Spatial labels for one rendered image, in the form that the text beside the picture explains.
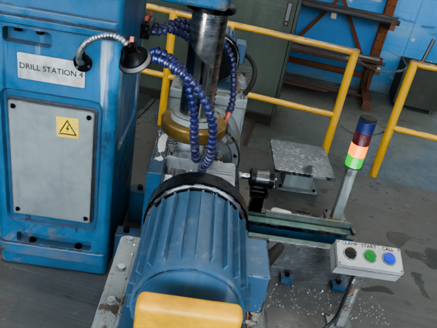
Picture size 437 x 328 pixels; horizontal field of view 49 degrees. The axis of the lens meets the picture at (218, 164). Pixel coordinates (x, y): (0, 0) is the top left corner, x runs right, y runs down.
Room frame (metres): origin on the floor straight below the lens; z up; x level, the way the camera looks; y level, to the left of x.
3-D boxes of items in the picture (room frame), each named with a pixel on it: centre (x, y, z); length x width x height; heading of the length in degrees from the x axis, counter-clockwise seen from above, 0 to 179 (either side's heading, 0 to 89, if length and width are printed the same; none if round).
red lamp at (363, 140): (1.54, -0.47, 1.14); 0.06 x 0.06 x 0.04
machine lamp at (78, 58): (0.96, 0.26, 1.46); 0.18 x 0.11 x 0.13; 94
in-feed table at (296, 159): (1.76, -0.33, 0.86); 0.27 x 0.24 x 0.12; 4
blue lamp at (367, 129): (1.54, -0.47, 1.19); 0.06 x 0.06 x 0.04
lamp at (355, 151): (1.54, -0.47, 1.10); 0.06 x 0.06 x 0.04
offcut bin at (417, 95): (5.56, -2.14, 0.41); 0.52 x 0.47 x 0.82; 83
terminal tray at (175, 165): (1.20, 0.09, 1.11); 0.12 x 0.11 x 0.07; 94
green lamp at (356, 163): (1.54, -0.47, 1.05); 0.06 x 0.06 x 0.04
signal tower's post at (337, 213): (1.54, -0.47, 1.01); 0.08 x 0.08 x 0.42; 4
